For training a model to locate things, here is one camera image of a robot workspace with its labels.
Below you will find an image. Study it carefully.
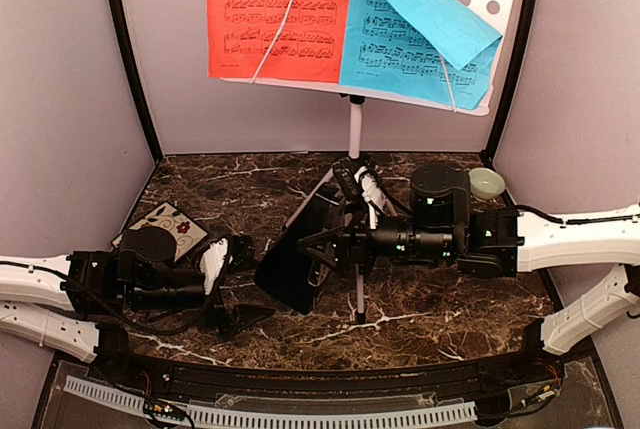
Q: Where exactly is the black metronome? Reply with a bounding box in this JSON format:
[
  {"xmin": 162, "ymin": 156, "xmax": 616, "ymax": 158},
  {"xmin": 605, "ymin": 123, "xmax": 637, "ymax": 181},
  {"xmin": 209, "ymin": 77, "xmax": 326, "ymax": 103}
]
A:
[{"xmin": 254, "ymin": 183, "xmax": 341, "ymax": 315}]

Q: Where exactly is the white folding tripod stand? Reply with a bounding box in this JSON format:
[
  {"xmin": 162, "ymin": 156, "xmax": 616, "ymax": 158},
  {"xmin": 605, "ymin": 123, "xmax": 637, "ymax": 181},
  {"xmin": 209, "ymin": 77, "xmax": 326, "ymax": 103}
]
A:
[{"xmin": 282, "ymin": 93, "xmax": 396, "ymax": 325}]

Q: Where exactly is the blue sheet music page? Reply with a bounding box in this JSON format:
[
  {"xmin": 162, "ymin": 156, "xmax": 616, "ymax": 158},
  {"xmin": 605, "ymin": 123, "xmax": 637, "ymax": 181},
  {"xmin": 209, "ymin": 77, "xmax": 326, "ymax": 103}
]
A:
[{"xmin": 340, "ymin": 0, "xmax": 502, "ymax": 111}]

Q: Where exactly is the red sheet music page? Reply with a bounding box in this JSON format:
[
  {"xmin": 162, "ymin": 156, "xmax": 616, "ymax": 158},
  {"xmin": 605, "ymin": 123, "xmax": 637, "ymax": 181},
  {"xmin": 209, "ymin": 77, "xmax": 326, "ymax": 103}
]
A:
[{"xmin": 207, "ymin": 0, "xmax": 350, "ymax": 84}]

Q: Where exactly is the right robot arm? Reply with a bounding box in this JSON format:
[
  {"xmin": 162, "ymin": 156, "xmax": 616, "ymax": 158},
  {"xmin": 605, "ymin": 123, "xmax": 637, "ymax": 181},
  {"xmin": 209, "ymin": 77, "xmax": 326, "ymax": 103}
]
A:
[{"xmin": 297, "ymin": 164, "xmax": 639, "ymax": 383}]

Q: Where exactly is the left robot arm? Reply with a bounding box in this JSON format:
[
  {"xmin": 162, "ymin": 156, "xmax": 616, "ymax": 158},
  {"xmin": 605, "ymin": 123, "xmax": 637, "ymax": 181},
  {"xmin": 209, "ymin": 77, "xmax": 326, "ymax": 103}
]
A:
[{"xmin": 1, "ymin": 226, "xmax": 274, "ymax": 385}]

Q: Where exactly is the floral square ceramic tile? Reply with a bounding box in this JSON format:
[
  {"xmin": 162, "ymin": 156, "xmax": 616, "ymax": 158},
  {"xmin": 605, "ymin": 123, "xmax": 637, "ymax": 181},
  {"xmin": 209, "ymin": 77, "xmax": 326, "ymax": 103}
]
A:
[{"xmin": 129, "ymin": 202, "xmax": 208, "ymax": 262}]

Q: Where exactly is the pale green ceramic bowl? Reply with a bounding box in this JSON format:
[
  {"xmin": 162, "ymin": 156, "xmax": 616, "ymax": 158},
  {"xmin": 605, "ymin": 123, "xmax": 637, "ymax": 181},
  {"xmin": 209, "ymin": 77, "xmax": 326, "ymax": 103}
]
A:
[{"xmin": 469, "ymin": 168, "xmax": 506, "ymax": 201}]

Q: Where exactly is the black right frame post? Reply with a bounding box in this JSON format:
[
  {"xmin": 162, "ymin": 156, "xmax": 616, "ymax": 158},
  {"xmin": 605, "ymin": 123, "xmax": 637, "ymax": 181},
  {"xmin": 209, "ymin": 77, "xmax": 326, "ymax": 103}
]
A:
[{"xmin": 480, "ymin": 0, "xmax": 536, "ymax": 169}]

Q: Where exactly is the black frame post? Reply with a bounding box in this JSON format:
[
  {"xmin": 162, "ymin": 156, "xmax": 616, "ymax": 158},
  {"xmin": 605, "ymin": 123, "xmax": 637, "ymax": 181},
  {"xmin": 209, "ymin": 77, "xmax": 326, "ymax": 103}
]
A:
[
  {"xmin": 108, "ymin": 0, "xmax": 164, "ymax": 165},
  {"xmin": 480, "ymin": 0, "xmax": 536, "ymax": 169}
]

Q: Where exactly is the black left frame post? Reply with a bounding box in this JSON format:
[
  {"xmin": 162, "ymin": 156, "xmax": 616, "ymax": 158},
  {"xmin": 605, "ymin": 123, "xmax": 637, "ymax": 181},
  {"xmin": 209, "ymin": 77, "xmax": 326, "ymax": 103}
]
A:
[{"xmin": 108, "ymin": 0, "xmax": 164, "ymax": 165}]

